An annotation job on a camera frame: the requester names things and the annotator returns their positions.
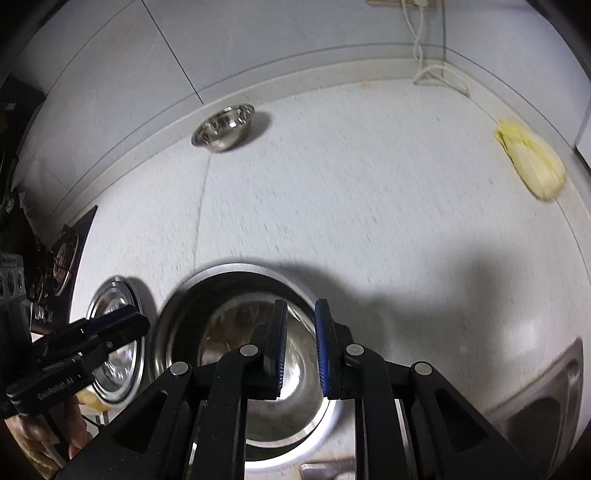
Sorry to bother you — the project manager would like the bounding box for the large steel bowl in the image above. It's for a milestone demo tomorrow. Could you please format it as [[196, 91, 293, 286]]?
[[154, 263, 334, 463]]

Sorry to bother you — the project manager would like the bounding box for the yellow plastic bag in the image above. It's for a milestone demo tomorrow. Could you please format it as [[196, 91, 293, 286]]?
[[76, 389, 112, 412]]

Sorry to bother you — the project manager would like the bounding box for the person's left hand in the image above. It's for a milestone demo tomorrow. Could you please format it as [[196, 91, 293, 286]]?
[[8, 396, 94, 472]]

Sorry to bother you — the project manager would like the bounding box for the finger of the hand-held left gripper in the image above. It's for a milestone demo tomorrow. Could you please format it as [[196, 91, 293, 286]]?
[[44, 315, 151, 370], [69, 305, 145, 340]]

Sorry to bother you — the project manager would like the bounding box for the napa cabbage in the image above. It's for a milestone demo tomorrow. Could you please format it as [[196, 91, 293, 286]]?
[[494, 119, 568, 201]]

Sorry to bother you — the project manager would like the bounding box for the black gas stove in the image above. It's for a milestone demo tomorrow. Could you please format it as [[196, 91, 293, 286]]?
[[34, 205, 99, 324]]

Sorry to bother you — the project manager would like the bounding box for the steel sink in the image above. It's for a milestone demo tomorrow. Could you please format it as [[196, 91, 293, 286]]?
[[485, 339, 585, 480]]

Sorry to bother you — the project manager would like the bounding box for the large steel plate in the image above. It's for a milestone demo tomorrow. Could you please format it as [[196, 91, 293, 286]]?
[[85, 276, 149, 407]]

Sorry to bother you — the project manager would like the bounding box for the white power cable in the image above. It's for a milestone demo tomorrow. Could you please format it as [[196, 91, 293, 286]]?
[[401, 0, 472, 99]]

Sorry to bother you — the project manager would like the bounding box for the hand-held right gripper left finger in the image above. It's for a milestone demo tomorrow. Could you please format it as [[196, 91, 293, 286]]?
[[55, 299, 290, 480]]

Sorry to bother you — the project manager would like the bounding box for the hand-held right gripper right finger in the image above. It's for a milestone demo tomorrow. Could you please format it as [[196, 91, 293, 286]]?
[[314, 299, 539, 480]]

